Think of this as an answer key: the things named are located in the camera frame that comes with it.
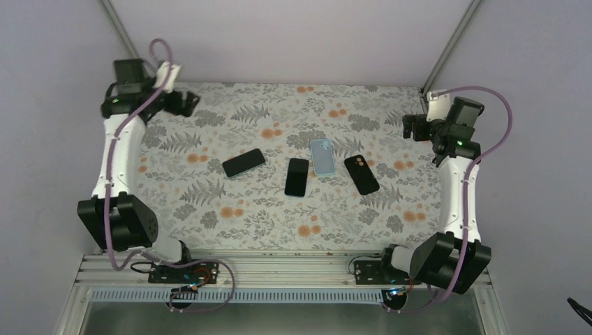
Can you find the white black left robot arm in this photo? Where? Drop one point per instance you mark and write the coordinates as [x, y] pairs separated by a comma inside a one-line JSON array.
[[117, 219]]

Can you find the white slotted cable duct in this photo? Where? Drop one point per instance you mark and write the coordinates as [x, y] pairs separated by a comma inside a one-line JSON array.
[[241, 295]]

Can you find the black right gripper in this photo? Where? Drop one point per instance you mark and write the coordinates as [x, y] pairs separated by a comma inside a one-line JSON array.
[[408, 121]]

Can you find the black smartphone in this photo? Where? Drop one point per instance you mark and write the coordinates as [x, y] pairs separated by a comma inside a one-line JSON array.
[[361, 174]]

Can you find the black object at right edge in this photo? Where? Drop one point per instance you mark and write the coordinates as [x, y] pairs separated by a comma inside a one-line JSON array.
[[583, 312]]

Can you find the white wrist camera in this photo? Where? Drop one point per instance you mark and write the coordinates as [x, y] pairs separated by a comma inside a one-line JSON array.
[[166, 76], [438, 105]]

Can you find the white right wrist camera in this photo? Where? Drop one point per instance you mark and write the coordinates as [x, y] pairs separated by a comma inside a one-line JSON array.
[[438, 105]]

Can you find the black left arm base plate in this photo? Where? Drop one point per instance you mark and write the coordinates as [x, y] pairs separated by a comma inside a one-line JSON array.
[[197, 274]]

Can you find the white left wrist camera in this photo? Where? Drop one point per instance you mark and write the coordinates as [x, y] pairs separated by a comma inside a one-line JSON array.
[[166, 76]]

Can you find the blue phone without case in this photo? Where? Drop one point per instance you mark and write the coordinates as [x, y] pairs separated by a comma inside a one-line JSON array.
[[296, 178]]

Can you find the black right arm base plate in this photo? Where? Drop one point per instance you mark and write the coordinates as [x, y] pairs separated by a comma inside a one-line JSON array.
[[372, 272]]

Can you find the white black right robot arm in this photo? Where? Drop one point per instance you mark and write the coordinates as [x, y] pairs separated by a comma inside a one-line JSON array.
[[454, 256]]

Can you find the floral patterned table mat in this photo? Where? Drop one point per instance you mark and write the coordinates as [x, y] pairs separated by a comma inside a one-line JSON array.
[[182, 180]]

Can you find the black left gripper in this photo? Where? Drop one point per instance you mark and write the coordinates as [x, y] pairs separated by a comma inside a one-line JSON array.
[[188, 105]]

